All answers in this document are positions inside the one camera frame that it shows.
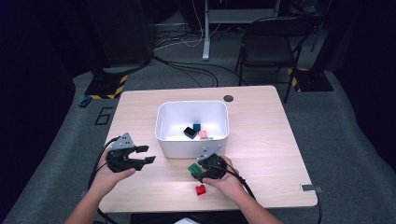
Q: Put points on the black yellow-striped base plate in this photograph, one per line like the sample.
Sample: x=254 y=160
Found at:
x=104 y=85
x=311 y=81

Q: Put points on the blue toy block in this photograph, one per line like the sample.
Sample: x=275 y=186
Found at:
x=196 y=127

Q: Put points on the grey table edge bracket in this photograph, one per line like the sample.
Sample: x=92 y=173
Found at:
x=84 y=193
x=311 y=188

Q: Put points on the black folding chair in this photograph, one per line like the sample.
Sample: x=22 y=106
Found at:
x=267 y=46

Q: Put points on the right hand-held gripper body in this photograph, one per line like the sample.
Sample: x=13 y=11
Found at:
x=214 y=168

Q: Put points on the black toy block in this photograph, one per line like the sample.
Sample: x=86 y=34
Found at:
x=190 y=132

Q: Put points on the red toy block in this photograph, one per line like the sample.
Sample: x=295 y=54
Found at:
x=200 y=189

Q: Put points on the small blue floor object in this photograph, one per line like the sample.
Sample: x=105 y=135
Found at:
x=85 y=101

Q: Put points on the green toy block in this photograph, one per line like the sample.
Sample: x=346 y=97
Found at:
x=193 y=168

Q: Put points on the white desk frame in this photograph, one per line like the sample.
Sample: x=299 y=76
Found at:
x=206 y=37

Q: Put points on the white storage box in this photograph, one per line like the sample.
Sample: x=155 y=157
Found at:
x=174 y=115

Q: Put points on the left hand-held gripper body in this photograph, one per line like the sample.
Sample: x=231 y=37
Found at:
x=120 y=160

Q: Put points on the light turquoise toy block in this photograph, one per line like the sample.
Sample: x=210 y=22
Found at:
x=210 y=138

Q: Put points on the large dark panel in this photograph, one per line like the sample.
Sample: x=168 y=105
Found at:
x=124 y=31

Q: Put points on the person's right hand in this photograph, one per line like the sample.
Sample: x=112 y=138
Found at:
x=227 y=185

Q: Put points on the pink toy block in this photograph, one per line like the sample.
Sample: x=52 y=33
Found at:
x=203 y=134

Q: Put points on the person's left hand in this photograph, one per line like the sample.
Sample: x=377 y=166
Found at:
x=106 y=180

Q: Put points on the black table grommet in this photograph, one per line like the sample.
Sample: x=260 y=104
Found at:
x=228 y=98

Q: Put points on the white paper sheet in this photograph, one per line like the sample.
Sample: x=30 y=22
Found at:
x=186 y=221

